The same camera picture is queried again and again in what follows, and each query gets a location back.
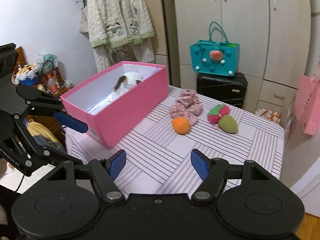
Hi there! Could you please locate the orange plush ball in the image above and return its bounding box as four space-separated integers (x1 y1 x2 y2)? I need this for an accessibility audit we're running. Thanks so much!
171 117 191 135

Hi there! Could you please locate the red strawberry plush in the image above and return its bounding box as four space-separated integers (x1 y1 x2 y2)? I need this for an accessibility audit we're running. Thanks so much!
207 104 231 125

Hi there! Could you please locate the pink fabric scrunchie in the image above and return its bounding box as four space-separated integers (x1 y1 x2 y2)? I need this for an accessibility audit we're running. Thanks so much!
170 89 203 126

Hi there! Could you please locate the white brown plush dog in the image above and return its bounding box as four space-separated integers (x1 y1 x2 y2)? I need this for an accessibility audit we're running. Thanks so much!
107 72 144 102

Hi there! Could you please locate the green plush avocado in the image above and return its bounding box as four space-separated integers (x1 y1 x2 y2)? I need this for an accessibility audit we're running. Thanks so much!
218 115 238 134

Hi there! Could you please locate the striped white tablecloth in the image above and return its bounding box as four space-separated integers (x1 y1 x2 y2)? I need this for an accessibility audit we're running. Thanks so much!
66 87 285 194

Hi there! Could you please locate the pink cardboard box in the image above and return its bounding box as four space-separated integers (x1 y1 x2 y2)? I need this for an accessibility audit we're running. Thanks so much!
61 61 168 148

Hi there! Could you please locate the paper sheet in box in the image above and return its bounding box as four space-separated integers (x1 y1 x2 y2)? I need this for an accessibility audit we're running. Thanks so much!
86 97 113 115

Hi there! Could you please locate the colourful gift bag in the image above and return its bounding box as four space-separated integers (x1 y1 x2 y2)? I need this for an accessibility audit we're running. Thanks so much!
255 108 281 124

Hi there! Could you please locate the black suitcase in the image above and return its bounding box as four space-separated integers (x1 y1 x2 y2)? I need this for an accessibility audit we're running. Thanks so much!
196 73 248 108

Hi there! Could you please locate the cream canvas tote bag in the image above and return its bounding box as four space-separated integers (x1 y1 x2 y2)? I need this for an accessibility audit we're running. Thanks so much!
79 7 88 34

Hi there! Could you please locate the pink paper bag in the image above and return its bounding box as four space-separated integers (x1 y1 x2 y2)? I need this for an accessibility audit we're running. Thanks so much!
293 64 319 135

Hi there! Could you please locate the white knit cardigan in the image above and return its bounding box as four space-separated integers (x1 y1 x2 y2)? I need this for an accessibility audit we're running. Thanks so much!
86 0 155 72

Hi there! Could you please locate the teal felt tote bag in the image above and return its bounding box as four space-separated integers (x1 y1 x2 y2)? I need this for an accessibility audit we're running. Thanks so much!
189 21 240 77

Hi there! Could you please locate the beige tall cabinet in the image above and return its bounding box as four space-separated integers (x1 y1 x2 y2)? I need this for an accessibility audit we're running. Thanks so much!
145 0 170 83

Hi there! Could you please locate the grey three-door wardrobe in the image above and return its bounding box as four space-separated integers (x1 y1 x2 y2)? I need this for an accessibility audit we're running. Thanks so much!
174 0 311 112

